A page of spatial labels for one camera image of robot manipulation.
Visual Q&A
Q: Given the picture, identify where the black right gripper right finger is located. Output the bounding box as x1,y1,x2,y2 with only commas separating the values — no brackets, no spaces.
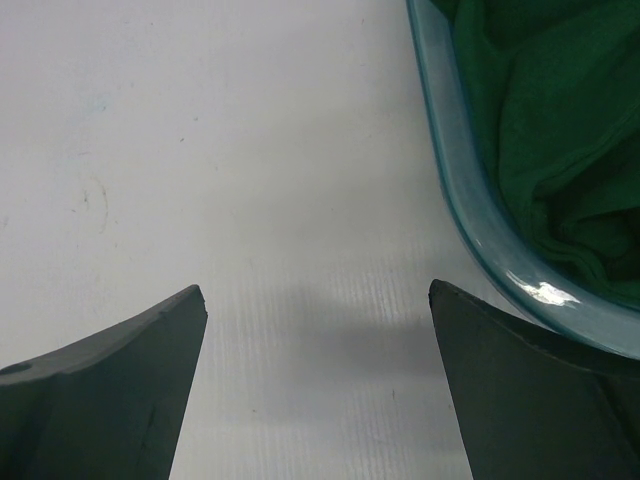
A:
429,280,639,480

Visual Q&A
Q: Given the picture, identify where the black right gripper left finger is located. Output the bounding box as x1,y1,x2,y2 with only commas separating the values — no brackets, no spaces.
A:
1,285,207,479

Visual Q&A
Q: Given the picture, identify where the teal plastic basket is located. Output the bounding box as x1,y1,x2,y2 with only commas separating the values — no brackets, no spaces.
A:
407,1,639,359

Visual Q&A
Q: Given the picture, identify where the green t shirt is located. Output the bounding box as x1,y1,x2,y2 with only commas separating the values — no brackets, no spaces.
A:
438,1,639,305

